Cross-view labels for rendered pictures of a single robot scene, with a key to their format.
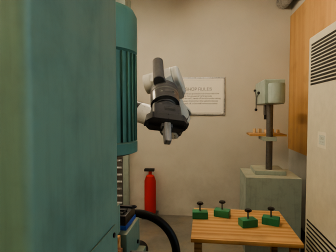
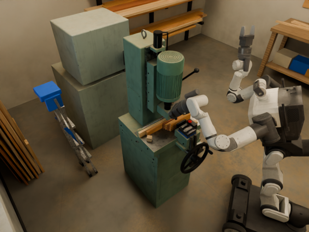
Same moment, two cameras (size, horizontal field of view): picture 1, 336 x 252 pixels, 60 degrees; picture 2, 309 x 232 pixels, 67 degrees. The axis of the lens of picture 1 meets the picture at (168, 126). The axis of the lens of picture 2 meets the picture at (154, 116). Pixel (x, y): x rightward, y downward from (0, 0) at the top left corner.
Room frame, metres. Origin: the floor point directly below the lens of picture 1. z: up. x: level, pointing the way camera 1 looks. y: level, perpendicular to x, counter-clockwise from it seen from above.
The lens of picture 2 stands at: (1.49, -0.92, 2.23)
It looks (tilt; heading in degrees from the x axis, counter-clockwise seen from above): 42 degrees down; 132
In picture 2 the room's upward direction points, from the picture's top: 1 degrees clockwise
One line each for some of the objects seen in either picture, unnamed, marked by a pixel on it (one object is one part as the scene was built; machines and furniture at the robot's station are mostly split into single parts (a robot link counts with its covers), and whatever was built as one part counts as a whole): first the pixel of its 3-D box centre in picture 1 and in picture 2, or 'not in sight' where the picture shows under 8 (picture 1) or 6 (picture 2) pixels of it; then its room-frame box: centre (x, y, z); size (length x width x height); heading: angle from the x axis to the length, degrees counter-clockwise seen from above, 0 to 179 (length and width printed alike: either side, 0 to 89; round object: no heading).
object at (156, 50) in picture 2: not in sight; (157, 44); (0.51, 0.18, 1.54); 0.08 x 0.08 x 0.17; 81
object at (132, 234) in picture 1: (110, 238); (186, 134); (0.84, 0.17, 0.91); 0.15 x 0.14 x 0.09; 81
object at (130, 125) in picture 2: not in sight; (156, 128); (0.52, 0.18, 0.76); 0.57 x 0.45 x 0.09; 171
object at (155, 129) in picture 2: not in sight; (177, 117); (0.66, 0.27, 0.92); 0.62 x 0.02 x 0.04; 81
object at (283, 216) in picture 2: not in sight; (275, 206); (1.61, 0.54, 0.28); 0.21 x 0.20 x 0.13; 21
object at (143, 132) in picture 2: not in sight; (168, 118); (0.63, 0.20, 0.92); 0.60 x 0.02 x 0.05; 81
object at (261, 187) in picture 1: (269, 164); not in sight; (2.74, -0.96, 0.79); 0.62 x 0.48 x 1.58; 173
